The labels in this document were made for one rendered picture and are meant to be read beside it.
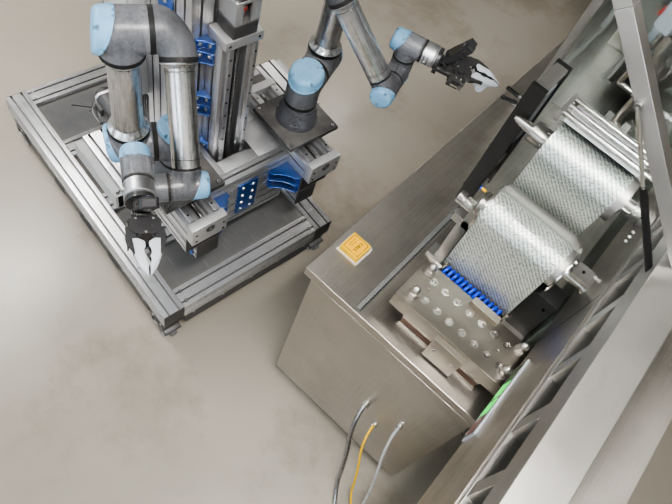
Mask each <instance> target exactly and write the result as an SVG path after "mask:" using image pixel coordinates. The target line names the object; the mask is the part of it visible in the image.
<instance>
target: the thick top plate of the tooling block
mask: <svg viewBox="0 0 672 504"><path fill-rule="evenodd" d="M430 264H431V262H430V261H429V260H427V261H426V262H425V263H424V264H423V265H422V266H421V267H420V268H419V269H418V270H417V271H416V272H415V273H414V274H413V275H412V276H411V277H410V278H409V279H408V280H407V281H406V282H405V283H404V284H403V285H402V286H401V287H400V288H399V289H398V290H397V291H396V292H395V294H394V295H393V296H392V298H391V299H390V301H389V303H391V304H392V305H393V306H394V307H395V308H396V309H397V310H398V311H400V312H401V313H402V314H403V315H404V316H405V317H406V318H407V319H409V320H410V321H411V322H412V323H413V324H414V325H415V326H416V327H417V328H419V329H420V330H421V331H422V332H423V333H424V334H425V335H426V336H428V337H429V338H430V339H431V340H432V341H433V340H434V339H435V338H436V337H437V336H438V335H440V336H441V337H442V338H443V339H444V340H445V341H447V342H448V343H449V344H450V345H451V346H452V347H453V348H454V349H456V350H457V351H458V352H459V353H460V354H461V355H462V356H463V357H465V358H466V359H467V360H466V361H465V362H464V363H463V364H462V365H461V367H462V368H463V369H465V370H466V371H467V372H468V373H469V374H470V375H471V376H472V377H474V378H475V379H476V380H477V381H478V382H479V383H480V384H481V385H482V386H484V387H485V388H486V389H487V390H488V391H489V392H490V393H491V394H493V395H494V396H495V395H496V393H497V392H498V391H499V389H500V388H501V387H502V385H503V384H504V383H505V381H506V380H507V379H506V380H501V379H500V378H498V376H497V374H496V370H497V368H499V367H501V366H505V365H510V366H511V367H512V369H513V371H514V369H515V368H517V367H518V366H519V365H520V364H521V363H522V362H523V360H524V359H525V358H526V356H527V355H528V354H529V352H530V351H531V350H532V349H531V348H530V349H529V350H528V353H526V355H525V356H523V357H520V356H517V355H516V354H515V352H514V346H515V345H517V344H519V343H522V342H523V341H521V340H520V339H519V338H518V337H517V336H516V335H514V334H513V333H512V332H511V331H510V330H509V329H508V328H506V327H505V326H504V325H503V324H502V323H501V322H499V323H498V324H497V325H496V326H494V325H493V324H492V323H490V322H489V321H488V320H487V319H486V318H485V317H483V316H482V315H481V314H480V313H479V312H478V311H477V310H475V309H474V308H473V307H472V306H471V305H470V304H469V303H470V302H471V301H472V300H473V298H472V297H470V296H469V295H468V294H467V293H466V292H465V291H463V290H462V289H461V288H460V287H459V286H458V285H456V284H455V283H454V282H453V281H452V280H451V279H450V278H448V277H447V276H446V275H445V274H444V273H443V272H441V271H440V270H438V272H437V273H436V275H435V276H434V277H433V278H428V277H427V276H425V274H424V268H425V267H427V265H430ZM415 285H418V286H420V287H421V293H420V296H419V298H418V300H416V301H413V300H410V299H409V298H408V297H407V291H408V290H409V289H410V288H411V287H413V286H415ZM513 371H512V372H513Z"/></svg>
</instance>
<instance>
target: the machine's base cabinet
mask: <svg viewBox="0 0 672 504"><path fill-rule="evenodd" d="M276 365H277V366H278V367H279V368H280V369H281V370H282V371H283V372H284V373H285V374H286V375H287V376H288V377H289V378H290V379H291V380H292V381H293V382H294V383H295V384H297V385H298V386H299V387H300V388H301V389H302V390H303V391H304V392H305V393H306V394H307V395H308V396H309V397H310V398H311V399H312V400H313V401H314V402H315V403H316V404H317V405H318V406H319V407H320V408H321V409H323V410H324V411H325V412H326V413H327V414H328V415H329V416H330V417H331V418H332V419H333V420H334V421H335V422H336V423H337V424H338V425H339V426H340V427H341V428H342V429H343V430H344V431H345V432H346V433H348V432H349V429H350V426H351V423H352V421H353V419H354V417H355V415H356V413H357V411H358V410H359V408H360V407H361V405H362V404H361V402H362V401H363V400H366V401H367V402H368V403H369V404H370V406H369V407H368V408H367V409H366V408H365V410H364V411H363V413H362V414H361V416H360V418H359V420H358V422H357V424H356V427H355V429H354V432H353V436H352V438H353V439H354V440H355V441H356V442H357V443H358V444H359V445H360V446H361V445H362V442H363V440H364V438H365V436H366V434H367V432H368V431H369V429H370V428H371V423H372V422H373V421H375V422H376V423H377V424H378V426H377V427H376V428H373V429H372V431H371V432H370V434H369V436H368V437H367V439H366V442H365V444H364V447H363V449H364V450H365V451H366V452H367V453H368V454H369V455H370V456H371V457H373V458H374V459H375V460H376V461H377V462H378V463H379V460H380V457H381V454H382V452H383V449H384V447H385V445H386V443H387V441H388V439H389V438H390V436H391V434H392V433H393V431H394V430H395V428H396V427H395V425H396V424H397V423H401V424H402V426H403V428H402V429H401V430H398V431H397V433H396V434H395V436H394V437H393V439H392V441H391V443H390V445H389V446H388V449H387V451H386V453H385V456H384V458H383V461H382V464H381V466H382V467H383V468H384V469H385V470H386V471H387V472H388V473H389V474H390V475H391V476H394V475H395V474H397V473H399V472H400V471H402V470H403V469H405V468H406V467H408V466H410V465H411V464H413V463H414V462H416V461H417V460H419V459H420V458H422V457H424V456H425V455H427V454H428V453H430V452H431V451H433V450H435V449H436V448H438V447H439V446H441V445H442V444H444V443H446V442H447V441H449V440H450V439H452V438H453V437H455V436H456V435H458V434H460V433H461V432H463V431H464V430H466V429H467V428H469V427H471V425H470V424H469V423H468V422H466V421H465V420H464V419H463V418H462V417H461V416H460V415H459V414H458V413H457V412H456V411H454V410H453V409H452V408H451V407H450V406H449V405H448V404H447V403H446V402H445V401H443V400H442V399H441V398H440V397H439V396H438V395H437V394H436V393H435V392H434V391H432V390H431V389H430V388H429V387H428V386H427V385H426V384H425V383H424V382H423V381H422V380H420V379H419V378H418V377H417V376H416V375H415V374H414V373H413V372H412V371H411V370H409V369H408V368H407V367H406V366H405V365H404V364H403V363H402V362H401V361H400V360H398V359H397V358H396V357H395V356H394V355H393V354H392V353H391V352H390V351H389V350H388V349H386V348H385V347H384V346H383V345H382V344H381V343H380V342H379V341H378V340H377V339H375V338H374V337H373V336H372V335H371V334H370V333H369V332H368V331H367V330H366V329H364V328H363V327H362V326H361V325H360V324H359V323H358V322H357V321H356V320H355V319H354V318H352V317H351V316H350V315H349V314H348V313H347V312H346V311H345V310H344V309H343V308H341V307H340V306H339V305H338V304H337V303H336V302H335V301H334V300H333V299H332V298H330V297H329V296H328V295H327V294H326V293H325V292H324V291H323V290H322V289H321V288H320V287H318V286H317V285H316V284H315V283H314V282H313V281H312V280H311V281H310V284H309V286H308V288H307V291H306V293H305V296H304V298H303V301H302V303H301V305H300V308H299V310H298V313H297V315H296V317H295V320H294V322H293V325H292V327H291V330H290V332H289V334H288V337H287V339H286V342H285V344H284V346H283V349H282V351H281V354H280V356H279V359H278V361H277V363H276Z"/></svg>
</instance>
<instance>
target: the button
mask: <svg viewBox="0 0 672 504"><path fill-rule="evenodd" d="M370 248H371V246H370V245H369V244H368V243H366V242H365V241H364V240H363V239H362V238H361V237H360V236H358V235H357V234H356V233H353V234H352V235H351V236H350V237H349V238H348V239H347V240H346V241H345V242H343V243H342V244H341V246H340V248H339V249H340V250H341V251H343V252H344V253H345V254H346V255H347V256H348V257H349V258H350V259H352V260H353V261H354V262H355V263H356V262H358V261H359V260H360V259H361V258H362V257H363V256H364V255H365V254H366V253H367V252H368V251H369V250H370Z"/></svg>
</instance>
